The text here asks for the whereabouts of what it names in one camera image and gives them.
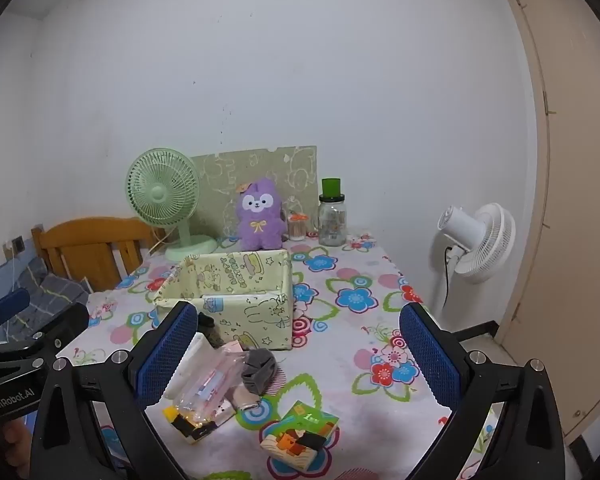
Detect green orange printed box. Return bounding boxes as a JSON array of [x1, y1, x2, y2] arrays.
[[260, 400, 341, 474]]

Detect white floor fan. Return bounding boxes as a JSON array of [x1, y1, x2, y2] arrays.
[[438, 203, 517, 285]]

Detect beige door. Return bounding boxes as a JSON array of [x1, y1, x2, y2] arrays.
[[495, 0, 600, 446]]

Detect green desk fan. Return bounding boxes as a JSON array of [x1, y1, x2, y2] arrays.
[[126, 148, 218, 262]]

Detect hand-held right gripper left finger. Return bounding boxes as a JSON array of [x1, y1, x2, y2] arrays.
[[30, 301, 199, 480]]

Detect black fan cable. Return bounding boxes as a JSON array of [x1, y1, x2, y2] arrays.
[[442, 245, 457, 311]]

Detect yellow printed storage box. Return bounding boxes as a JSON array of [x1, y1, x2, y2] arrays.
[[152, 249, 295, 352]]

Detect black cloth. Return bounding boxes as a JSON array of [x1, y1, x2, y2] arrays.
[[197, 312, 221, 349]]

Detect glass jar with green lid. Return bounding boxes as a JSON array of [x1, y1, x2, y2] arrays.
[[318, 178, 349, 247]]

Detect white fan cable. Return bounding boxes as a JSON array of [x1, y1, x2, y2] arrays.
[[147, 227, 173, 256]]

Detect green printed board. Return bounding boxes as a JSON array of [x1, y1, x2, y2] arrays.
[[190, 146, 317, 238]]

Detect purple plush toy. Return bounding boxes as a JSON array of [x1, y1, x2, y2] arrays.
[[236, 177, 288, 252]]

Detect grey plaid pillow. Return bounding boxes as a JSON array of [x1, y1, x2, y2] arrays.
[[0, 260, 90, 341]]

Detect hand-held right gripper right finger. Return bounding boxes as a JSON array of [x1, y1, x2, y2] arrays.
[[399, 302, 566, 480]]

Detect yellow black building block toy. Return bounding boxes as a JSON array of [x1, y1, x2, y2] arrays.
[[162, 405, 221, 446]]

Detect grey sock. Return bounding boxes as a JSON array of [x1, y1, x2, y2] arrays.
[[239, 347, 279, 396]]

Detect cotton swab container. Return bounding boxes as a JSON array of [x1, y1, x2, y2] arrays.
[[287, 212, 311, 242]]

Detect wooden chair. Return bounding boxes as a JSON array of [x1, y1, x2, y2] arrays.
[[31, 217, 167, 293]]

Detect clear pink-striped packet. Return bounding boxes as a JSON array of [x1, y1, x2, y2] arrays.
[[172, 347, 253, 423]]

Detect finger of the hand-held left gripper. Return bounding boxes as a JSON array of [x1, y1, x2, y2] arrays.
[[0, 302, 90, 361], [0, 288, 31, 333]]

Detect white towel pack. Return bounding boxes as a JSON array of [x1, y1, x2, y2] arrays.
[[167, 332, 219, 402]]

